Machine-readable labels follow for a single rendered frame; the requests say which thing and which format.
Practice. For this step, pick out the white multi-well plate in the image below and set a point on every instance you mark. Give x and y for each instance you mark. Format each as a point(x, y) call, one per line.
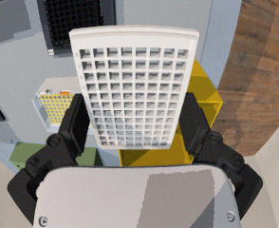
point(131, 54)

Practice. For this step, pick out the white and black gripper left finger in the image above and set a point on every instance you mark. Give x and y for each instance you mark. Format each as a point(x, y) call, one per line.
point(70, 139)

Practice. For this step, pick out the yellow waste bin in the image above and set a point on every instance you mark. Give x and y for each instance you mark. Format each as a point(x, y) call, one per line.
point(207, 98)

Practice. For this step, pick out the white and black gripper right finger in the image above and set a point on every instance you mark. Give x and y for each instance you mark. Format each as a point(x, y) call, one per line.
point(207, 147)

